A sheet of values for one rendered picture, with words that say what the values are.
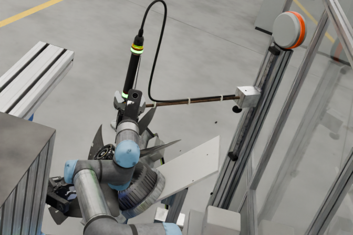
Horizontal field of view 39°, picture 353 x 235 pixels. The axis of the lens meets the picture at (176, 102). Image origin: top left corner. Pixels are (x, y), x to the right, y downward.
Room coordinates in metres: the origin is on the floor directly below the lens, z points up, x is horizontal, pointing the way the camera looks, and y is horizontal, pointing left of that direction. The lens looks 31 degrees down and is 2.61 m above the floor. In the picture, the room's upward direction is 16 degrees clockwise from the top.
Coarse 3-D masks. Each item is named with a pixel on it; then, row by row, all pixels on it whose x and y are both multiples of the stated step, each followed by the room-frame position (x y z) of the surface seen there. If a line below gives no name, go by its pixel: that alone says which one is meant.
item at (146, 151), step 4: (180, 140) 1.72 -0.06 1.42; (164, 144) 1.62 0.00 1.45; (168, 144) 1.68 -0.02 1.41; (148, 148) 1.61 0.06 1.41; (152, 148) 1.59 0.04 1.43; (156, 148) 1.58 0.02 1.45; (160, 148) 1.71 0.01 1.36; (140, 152) 1.58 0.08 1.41; (144, 152) 1.56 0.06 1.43; (148, 152) 1.55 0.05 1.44; (152, 152) 1.72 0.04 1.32; (140, 156) 1.72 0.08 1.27
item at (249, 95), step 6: (240, 90) 2.00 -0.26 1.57; (246, 90) 2.01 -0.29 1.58; (252, 90) 2.03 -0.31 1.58; (258, 90) 2.04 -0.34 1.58; (240, 96) 1.99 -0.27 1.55; (246, 96) 1.97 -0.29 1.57; (252, 96) 1.99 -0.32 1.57; (258, 96) 2.01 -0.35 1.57; (240, 102) 1.98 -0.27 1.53; (246, 102) 1.98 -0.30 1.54; (252, 102) 2.00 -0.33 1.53
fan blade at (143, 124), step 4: (152, 108) 1.93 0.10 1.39; (156, 108) 2.02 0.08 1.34; (148, 112) 1.92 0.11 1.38; (152, 112) 1.99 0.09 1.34; (144, 116) 1.90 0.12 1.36; (148, 116) 1.96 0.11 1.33; (152, 116) 2.04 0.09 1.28; (140, 120) 1.88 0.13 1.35; (144, 120) 1.93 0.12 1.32; (148, 120) 1.99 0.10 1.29; (140, 124) 1.90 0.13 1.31; (144, 124) 1.96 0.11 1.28; (148, 124) 2.02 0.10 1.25; (140, 128) 1.92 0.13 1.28; (144, 128) 1.97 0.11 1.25; (140, 132) 1.94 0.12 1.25
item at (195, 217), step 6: (192, 210) 1.95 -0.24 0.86; (192, 216) 1.91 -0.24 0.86; (198, 216) 1.92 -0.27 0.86; (192, 222) 1.86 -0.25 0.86; (198, 222) 1.88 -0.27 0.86; (192, 228) 1.83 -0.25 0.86; (198, 228) 1.84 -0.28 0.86; (186, 234) 1.80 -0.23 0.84; (192, 234) 1.79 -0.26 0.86; (198, 234) 1.80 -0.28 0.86
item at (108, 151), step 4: (108, 144) 1.78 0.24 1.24; (112, 144) 1.76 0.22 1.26; (100, 148) 1.78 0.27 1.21; (104, 148) 1.78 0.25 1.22; (108, 148) 1.75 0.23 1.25; (112, 148) 1.73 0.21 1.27; (100, 152) 1.76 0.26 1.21; (108, 152) 1.71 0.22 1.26; (112, 152) 1.72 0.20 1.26; (96, 156) 1.75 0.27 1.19; (100, 156) 1.73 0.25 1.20; (104, 156) 1.69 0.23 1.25; (108, 156) 1.69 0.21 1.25; (112, 156) 1.70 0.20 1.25
